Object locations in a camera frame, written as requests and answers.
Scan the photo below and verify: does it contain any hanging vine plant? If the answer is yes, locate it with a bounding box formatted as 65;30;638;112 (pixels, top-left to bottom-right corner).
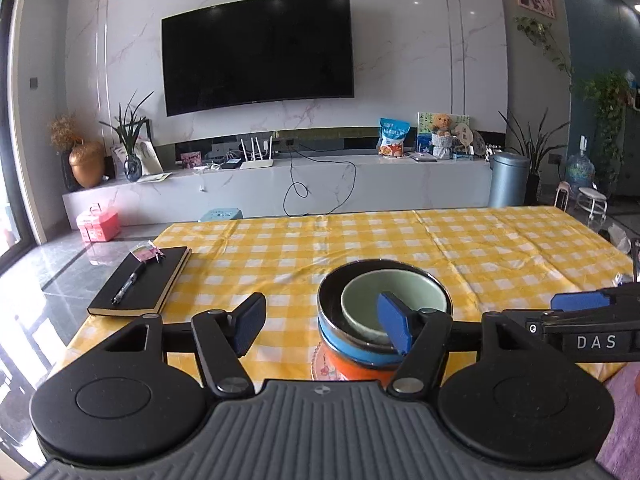
514;16;631;186

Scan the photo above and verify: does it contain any yellow checked tablecloth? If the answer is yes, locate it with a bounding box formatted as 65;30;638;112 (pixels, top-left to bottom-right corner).
62;206;636;395

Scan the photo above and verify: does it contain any grey metal trash bin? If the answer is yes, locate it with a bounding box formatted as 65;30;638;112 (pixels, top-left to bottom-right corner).
488;152;529;208

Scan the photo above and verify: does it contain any teddy bear toy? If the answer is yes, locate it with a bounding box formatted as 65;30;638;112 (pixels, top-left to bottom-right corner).
432;113;452;136

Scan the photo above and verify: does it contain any blue snack bag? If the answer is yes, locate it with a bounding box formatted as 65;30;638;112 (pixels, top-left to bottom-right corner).
378;118;411;158

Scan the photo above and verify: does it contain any white wifi router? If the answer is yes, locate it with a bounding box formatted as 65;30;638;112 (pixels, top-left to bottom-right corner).
241;138;273;170

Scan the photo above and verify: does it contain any light blue plastic stool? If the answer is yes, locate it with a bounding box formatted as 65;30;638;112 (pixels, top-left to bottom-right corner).
200;208;243;222

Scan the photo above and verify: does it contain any tall leafy floor plant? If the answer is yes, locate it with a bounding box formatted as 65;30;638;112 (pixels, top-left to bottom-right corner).
499;108;570;206

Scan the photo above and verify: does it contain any blue steel-lined bowl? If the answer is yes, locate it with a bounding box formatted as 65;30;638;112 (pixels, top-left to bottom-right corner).
318;318;402;368

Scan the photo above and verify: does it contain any black wall television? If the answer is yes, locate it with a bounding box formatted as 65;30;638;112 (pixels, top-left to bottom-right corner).
160;0;355;116

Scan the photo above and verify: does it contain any white round stool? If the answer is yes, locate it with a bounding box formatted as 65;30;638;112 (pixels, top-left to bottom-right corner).
575;186;608;223

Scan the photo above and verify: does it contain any white marble tv console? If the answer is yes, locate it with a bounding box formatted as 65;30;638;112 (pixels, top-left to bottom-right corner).
63;155;491;226

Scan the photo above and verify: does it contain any pink binder clip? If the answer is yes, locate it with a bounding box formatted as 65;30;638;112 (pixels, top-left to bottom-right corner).
130;240;164;263

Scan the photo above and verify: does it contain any black power cable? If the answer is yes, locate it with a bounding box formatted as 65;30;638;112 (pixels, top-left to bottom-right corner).
282;142;359;217

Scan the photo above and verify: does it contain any pink storage box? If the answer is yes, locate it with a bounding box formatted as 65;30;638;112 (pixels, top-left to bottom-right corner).
76;205;122;243

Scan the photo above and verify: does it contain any black notebook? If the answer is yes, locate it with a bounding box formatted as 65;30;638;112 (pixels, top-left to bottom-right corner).
87;246;192;318

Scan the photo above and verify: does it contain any copper round vase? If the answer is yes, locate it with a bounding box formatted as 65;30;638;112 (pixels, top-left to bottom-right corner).
68;141;105;188

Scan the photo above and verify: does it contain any green plant in glass vase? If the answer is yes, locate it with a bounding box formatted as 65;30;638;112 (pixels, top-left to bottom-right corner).
101;92;153;182

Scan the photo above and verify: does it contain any black pen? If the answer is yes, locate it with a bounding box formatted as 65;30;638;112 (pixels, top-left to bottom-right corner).
111;262;146;306

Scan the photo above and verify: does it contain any green ceramic bowl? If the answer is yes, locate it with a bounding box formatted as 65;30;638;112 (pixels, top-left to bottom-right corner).
341;269;451;346

